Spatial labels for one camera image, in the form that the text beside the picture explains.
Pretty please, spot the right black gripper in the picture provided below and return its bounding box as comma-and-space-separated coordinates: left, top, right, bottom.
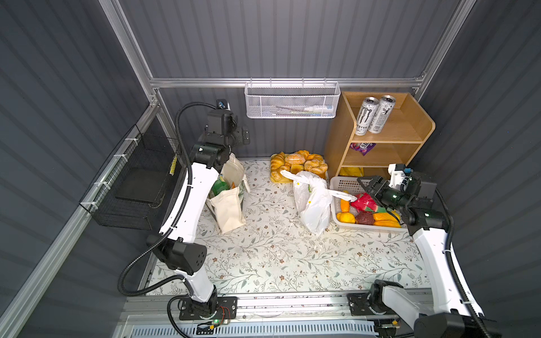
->
357, 175, 409, 213

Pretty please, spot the green snack bag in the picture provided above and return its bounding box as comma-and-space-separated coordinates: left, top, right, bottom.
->
211, 175, 231, 197

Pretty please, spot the white plastic produce basket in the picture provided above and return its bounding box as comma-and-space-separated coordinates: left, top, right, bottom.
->
330, 176, 407, 233

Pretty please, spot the beige canvas tote bag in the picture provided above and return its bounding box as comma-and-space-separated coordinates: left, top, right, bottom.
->
206, 153, 250, 234

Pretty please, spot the white plastic grocery bag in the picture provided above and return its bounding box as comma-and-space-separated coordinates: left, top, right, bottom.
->
280, 170, 357, 236

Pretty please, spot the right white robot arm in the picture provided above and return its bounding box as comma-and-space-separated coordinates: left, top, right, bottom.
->
358, 165, 502, 337

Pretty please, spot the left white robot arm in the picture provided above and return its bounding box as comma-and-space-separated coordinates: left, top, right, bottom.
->
147, 99, 249, 307

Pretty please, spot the yellow toy banana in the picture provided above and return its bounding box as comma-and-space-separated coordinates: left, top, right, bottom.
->
373, 212, 401, 228

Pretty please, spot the pink toy dragon fruit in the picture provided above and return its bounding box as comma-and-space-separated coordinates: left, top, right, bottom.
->
350, 193, 386, 214

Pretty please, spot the dark red toy fruit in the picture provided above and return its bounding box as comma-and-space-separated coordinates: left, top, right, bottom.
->
356, 212, 375, 225

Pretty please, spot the yellow snack bag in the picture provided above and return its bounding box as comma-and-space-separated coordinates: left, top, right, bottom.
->
339, 167, 364, 177

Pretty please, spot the purple snack packet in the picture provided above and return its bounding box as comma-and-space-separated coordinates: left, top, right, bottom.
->
349, 143, 376, 156

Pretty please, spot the wooden shelf unit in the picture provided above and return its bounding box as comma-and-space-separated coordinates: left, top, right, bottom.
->
323, 92, 436, 177

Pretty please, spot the tray of bread rolls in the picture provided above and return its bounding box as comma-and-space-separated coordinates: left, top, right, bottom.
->
270, 150, 328, 183

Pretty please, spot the white Monster can right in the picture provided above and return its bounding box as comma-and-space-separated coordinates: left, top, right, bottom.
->
369, 95, 396, 134

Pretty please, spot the white monster can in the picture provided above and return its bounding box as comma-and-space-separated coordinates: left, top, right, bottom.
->
369, 95, 396, 134
355, 97, 379, 136

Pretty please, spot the toothpaste tube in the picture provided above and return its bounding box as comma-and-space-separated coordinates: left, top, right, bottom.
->
304, 105, 335, 115

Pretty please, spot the white Monster can left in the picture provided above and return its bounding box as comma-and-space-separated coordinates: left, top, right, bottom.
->
355, 97, 379, 136

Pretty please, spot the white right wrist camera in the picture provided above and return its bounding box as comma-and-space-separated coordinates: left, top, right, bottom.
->
388, 163, 412, 190

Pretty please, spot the white wire wall basket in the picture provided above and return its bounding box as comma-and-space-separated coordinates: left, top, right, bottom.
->
244, 80, 341, 119

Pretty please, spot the black wire wall basket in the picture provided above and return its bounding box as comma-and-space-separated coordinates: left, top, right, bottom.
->
80, 127, 178, 231

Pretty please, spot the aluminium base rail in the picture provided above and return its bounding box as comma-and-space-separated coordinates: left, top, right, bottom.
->
122, 291, 462, 326

